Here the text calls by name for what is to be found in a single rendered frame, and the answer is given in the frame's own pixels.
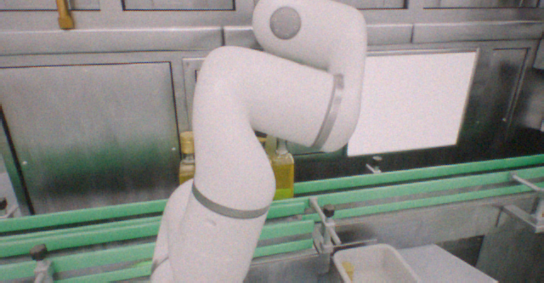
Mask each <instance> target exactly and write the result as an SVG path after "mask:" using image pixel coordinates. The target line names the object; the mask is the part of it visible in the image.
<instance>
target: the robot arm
mask: <svg viewBox="0 0 544 283"><path fill-rule="evenodd" d="M252 28H253V32H254V35H255V37H256V38H257V40H258V42H259V43H260V45H261V46H262V47H263V48H264V50H263V52H259V51H256V50H253V49H249V48H240V47H233V46H227V47H221V48H216V49H215V50H213V51H212V52H211V53H210V54H209V55H208V56H207V57H206V59H205V61H204V62H203V63H202V66H201V69H200V72H199V75H198V77H197V81H196V85H195V92H194V98H193V105H192V131H193V141H194V150H195V175H194V178H193V179H191V180H189V181H187V182H185V183H183V184H181V185H180V186H179V187H178V188H177V190H176V191H175V192H174V193H173V194H172V195H171V197H170V198H169V200H168V202H167V205H166V208H165V211H164V214H163V218H162V221H161V227H160V228H159V232H158V236H157V239H156V246H155V250H154V254H153V258H152V263H151V268H150V283H242V281H243V280H244V278H245V277H246V275H247V271H248V269H249V266H250V263H251V261H252V256H253V253H254V252H255V249H256V246H257V243H258V239H259V236H260V235H261V232H262V229H263V226H264V222H265V220H266V218H267V215H268V212H269V209H270V206H271V203H272V201H273V196H274V194H275V177H274V174H273V172H272V167H271V165H270V162H269V159H268V157H267V155H266V153H265V151H264V148H263V147H262V145H261V144H260V142H259V141H258V139H257V138H262V139H266V138H267V136H268V135H270V136H272V137H276V138H278V139H284V140H289V141H292V142H295V143H298V144H302V145H306V146H308V147H309V148H312V149H315V150H319V151H324V152H332V151H335V150H338V149H340V148H341V147H343V146H344V145H345V144H346V143H348V142H349V140H350V139H351V138H352V136H353V134H354V132H355V130H356V127H357V125H358V122H359V119H360V113H361V106H362V95H363V87H364V78H365V70H366V56H367V39H368V37H367V27H366V21H365V19H364V17H363V15H362V13H361V12H360V11H359V10H358V9H356V8H354V7H351V6H348V5H346V4H343V3H339V2H336V1H333V0H260V1H259V2H258V4H257V6H256V7H255V9H254V11H253V16H252ZM293 62H297V63H299V64H302V65H307V66H310V67H306V66H302V65H298V64H296V63H293ZM312 66H313V67H314V68H317V69H320V70H323V71H327V73H326V72H323V71H318V70H316V69H313V68H311V67H312ZM253 130H255V132H253ZM256 137H257V138H256Z"/></svg>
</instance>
